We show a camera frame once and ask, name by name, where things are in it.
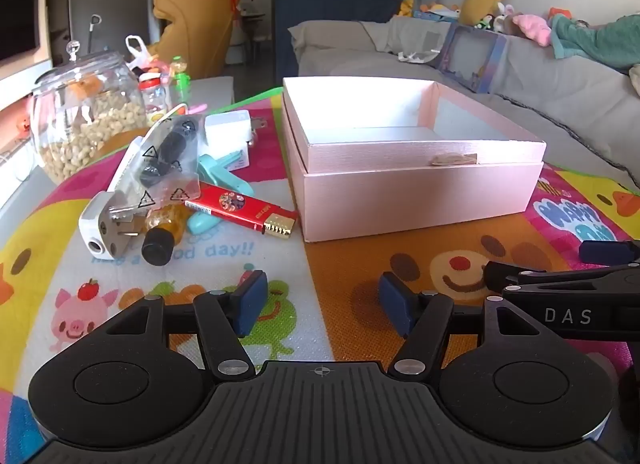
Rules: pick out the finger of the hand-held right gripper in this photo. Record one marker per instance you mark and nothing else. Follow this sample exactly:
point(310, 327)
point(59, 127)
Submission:
point(610, 250)
point(505, 274)

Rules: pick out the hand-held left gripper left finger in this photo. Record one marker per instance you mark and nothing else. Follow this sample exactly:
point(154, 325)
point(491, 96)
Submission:
point(252, 301)

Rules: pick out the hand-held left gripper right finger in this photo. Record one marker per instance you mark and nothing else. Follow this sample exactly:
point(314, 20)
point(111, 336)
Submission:
point(395, 306)

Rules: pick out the red lighter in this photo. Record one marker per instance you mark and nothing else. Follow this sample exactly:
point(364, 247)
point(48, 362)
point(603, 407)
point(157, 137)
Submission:
point(235, 206)

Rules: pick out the pink cardboard box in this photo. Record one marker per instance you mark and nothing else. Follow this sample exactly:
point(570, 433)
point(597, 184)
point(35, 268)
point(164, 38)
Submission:
point(415, 199)

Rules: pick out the amber bottle with black cap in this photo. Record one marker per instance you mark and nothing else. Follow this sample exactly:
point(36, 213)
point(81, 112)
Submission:
point(157, 244)

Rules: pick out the teal plastic clip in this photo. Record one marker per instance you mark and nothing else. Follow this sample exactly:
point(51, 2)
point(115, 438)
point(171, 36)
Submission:
point(220, 176)

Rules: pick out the clear plastic bag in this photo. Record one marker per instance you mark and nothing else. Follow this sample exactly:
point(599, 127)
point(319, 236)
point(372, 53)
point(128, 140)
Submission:
point(165, 163)

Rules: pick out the white charger cube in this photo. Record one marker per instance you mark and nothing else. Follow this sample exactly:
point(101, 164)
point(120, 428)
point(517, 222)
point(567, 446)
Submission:
point(227, 131)

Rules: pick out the white power adapter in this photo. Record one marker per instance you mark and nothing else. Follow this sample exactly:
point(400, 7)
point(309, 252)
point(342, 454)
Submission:
point(95, 226)

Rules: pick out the colourful cartoon play mat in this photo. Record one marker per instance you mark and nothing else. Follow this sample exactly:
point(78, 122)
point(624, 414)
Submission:
point(330, 264)

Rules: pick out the grey sofa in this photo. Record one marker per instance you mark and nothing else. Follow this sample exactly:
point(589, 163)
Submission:
point(565, 88)

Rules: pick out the cream plush cushion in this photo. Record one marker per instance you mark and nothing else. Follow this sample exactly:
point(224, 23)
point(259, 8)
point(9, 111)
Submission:
point(635, 78)

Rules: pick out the teal blanket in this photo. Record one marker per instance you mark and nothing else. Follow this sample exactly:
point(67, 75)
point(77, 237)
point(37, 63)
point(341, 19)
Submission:
point(595, 41)

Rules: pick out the blue windowed toy box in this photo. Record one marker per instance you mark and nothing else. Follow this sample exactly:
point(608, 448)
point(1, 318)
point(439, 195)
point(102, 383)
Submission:
point(497, 63)

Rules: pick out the small jar with red lid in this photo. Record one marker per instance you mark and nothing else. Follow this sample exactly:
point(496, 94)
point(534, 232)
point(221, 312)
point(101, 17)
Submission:
point(154, 96)

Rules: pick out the green toy bottle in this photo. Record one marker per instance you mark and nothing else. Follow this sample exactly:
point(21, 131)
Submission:
point(181, 81)

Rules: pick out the white papers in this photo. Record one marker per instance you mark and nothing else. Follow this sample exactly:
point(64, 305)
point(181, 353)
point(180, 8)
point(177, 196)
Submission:
point(417, 57)

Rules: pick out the pink plush toy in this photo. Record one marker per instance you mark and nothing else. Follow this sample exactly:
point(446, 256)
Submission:
point(532, 28)

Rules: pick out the glass jar of nuts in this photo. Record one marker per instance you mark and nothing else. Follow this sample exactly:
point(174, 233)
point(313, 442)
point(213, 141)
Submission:
point(85, 133)

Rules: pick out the pink plastic toy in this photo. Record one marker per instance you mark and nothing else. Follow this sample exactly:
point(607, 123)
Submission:
point(161, 68)

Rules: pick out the green and white plush toy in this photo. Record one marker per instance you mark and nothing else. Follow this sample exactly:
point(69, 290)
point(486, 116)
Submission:
point(492, 21)

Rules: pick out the pile of plush toys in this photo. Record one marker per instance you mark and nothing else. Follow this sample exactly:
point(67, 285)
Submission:
point(432, 8)

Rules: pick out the white plastic bag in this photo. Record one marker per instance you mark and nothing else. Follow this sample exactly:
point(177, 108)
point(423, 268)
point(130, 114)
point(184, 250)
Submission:
point(137, 51)

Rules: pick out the yellow armchair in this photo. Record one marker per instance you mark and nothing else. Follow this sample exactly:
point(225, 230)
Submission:
point(192, 28)

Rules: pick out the dark blue cabinet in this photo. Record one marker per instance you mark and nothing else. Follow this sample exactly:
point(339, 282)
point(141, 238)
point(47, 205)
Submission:
point(330, 6)

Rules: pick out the white stick vacuum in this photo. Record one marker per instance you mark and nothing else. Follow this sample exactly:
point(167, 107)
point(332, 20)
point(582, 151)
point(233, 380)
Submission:
point(94, 26)

